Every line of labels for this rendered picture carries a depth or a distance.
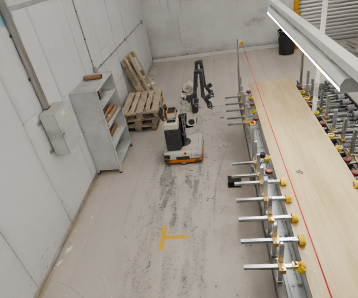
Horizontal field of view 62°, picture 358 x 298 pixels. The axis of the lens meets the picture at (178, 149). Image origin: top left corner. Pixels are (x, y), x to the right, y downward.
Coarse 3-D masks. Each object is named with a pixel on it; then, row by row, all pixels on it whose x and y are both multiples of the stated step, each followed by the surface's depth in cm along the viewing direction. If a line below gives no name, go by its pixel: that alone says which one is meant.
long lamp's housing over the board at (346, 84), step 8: (272, 8) 341; (272, 16) 325; (280, 16) 301; (280, 24) 288; (288, 24) 269; (288, 32) 260; (296, 32) 244; (296, 40) 236; (304, 40) 222; (304, 48) 217; (312, 48) 204; (312, 56) 200; (320, 56) 190; (320, 64) 186; (328, 64) 177; (336, 64) 174; (328, 72) 174; (336, 72) 166; (344, 72) 163; (336, 80) 163; (344, 80) 156; (352, 80) 156; (344, 88) 158; (352, 88) 158
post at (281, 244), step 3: (279, 243) 221; (282, 243) 220; (279, 246) 220; (282, 246) 219; (279, 249) 222; (282, 249) 221; (279, 252) 224; (282, 252) 223; (279, 255) 226; (282, 255) 225; (279, 258) 227; (282, 258) 227; (279, 261) 229; (282, 261) 229; (279, 276) 240; (282, 276) 239; (279, 279) 242
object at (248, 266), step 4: (248, 264) 233; (252, 264) 233; (256, 264) 232; (260, 264) 232; (264, 264) 231; (268, 264) 231; (272, 264) 230; (276, 264) 230; (288, 264) 228; (244, 268) 232; (248, 268) 231; (252, 268) 231; (256, 268) 231; (260, 268) 230; (264, 268) 230; (268, 268) 229; (272, 268) 229; (276, 268) 229; (288, 268) 227; (292, 268) 227
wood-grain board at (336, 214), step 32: (256, 96) 496; (288, 96) 478; (288, 128) 400; (320, 128) 388; (288, 160) 343; (320, 160) 334; (288, 192) 300; (320, 192) 294; (352, 192) 287; (320, 224) 262; (352, 224) 257; (320, 256) 236; (352, 256) 232; (320, 288) 215; (352, 288) 212
